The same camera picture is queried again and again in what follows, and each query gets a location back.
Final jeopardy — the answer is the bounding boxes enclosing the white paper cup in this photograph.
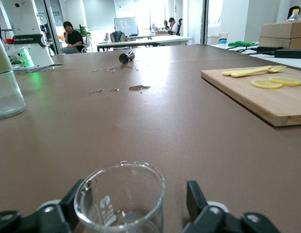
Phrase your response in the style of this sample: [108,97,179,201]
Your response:
[217,32,229,47]

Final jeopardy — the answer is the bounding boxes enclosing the person in black shirt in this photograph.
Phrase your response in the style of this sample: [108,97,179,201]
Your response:
[61,21,86,54]

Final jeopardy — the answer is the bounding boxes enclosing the person in white shirt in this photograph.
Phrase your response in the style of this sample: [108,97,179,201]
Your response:
[167,17,180,36]

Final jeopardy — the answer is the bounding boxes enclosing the streaky liquid spill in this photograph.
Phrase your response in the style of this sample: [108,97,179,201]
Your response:
[92,65,139,73]

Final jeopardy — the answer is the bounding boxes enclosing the steel jigger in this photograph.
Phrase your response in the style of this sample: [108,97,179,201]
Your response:
[118,51,136,65]

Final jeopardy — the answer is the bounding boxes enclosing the black power adapter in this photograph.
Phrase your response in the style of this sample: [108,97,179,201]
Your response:
[274,49,301,59]
[256,46,284,53]

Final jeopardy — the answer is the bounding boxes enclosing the yellow plastic fork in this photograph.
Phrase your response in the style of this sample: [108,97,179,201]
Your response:
[231,65,287,78]

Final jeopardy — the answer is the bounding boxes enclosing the plastic bottle yellow cap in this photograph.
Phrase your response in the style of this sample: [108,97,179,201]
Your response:
[285,9,301,24]

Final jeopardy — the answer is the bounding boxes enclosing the cardboard box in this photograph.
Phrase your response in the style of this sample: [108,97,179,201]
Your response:
[259,21,301,39]
[258,36,301,50]

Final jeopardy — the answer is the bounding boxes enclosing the green sleeved glass bottle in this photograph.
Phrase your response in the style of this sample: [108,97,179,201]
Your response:
[0,29,27,119]

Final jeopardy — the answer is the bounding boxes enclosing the whiteboard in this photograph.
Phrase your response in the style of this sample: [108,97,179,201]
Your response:
[113,17,139,37]

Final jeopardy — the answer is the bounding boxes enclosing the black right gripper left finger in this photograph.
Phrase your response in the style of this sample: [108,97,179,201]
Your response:
[0,179,86,233]

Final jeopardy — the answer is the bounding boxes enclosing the long white office table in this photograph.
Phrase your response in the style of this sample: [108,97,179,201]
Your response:
[96,35,194,52]

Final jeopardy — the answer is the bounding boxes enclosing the small clear glass beaker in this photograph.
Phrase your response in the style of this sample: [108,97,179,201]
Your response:
[74,160,166,233]

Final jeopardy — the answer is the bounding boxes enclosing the green cloth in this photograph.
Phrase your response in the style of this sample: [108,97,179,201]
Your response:
[227,40,259,48]

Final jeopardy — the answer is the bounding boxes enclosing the lemon slice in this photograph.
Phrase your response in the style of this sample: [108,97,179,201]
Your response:
[268,77,301,87]
[250,79,284,90]

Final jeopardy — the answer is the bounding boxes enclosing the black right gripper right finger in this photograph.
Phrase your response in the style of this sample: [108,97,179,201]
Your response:
[183,180,280,233]

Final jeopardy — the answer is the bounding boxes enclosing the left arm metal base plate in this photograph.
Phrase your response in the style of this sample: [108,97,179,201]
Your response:
[13,63,64,74]

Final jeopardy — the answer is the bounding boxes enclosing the wooden cutting board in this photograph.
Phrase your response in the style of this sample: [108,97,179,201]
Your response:
[201,65,301,127]

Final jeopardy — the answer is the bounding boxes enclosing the large liquid puddle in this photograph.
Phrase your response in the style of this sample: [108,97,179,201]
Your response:
[128,84,151,92]

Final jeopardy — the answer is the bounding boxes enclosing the chair with dark jacket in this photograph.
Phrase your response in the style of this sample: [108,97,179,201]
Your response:
[109,31,129,50]

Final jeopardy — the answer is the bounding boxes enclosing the green potted plant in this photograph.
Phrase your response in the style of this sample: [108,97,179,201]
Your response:
[79,24,92,37]

